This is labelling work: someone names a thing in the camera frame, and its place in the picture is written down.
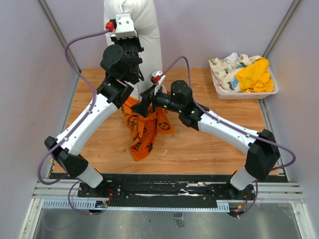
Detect white slotted cable duct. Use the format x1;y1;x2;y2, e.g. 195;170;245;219
42;199;230;213

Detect orange monogram pillowcase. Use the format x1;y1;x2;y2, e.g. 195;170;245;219
121;97;175;161

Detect white plastic bin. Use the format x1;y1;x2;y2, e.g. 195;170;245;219
210;66;279;100

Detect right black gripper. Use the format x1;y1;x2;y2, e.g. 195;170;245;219
131;84;182;118

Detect white patterned cloth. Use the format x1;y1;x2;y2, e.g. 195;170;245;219
209;53;261;93

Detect yellow cloth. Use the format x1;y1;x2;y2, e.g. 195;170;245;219
235;57;274;93

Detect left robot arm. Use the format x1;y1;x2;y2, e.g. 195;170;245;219
44;36;144;197

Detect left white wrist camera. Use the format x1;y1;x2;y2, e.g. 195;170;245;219
105;13;138;39

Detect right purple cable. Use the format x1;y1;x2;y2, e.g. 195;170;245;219
157;56;297;219

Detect aluminium frame post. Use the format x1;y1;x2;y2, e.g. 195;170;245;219
263;0;303;58
36;0;81;73

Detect right aluminium frame post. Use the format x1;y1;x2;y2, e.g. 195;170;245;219
263;0;303;58

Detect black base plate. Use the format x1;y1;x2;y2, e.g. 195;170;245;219
77;174;255;206

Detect white pillow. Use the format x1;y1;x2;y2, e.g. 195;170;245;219
104;0;162;100

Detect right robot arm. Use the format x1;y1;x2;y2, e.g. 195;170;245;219
131;80;280;199

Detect left aluminium frame post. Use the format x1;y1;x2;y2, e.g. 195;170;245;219
36;0;81;73

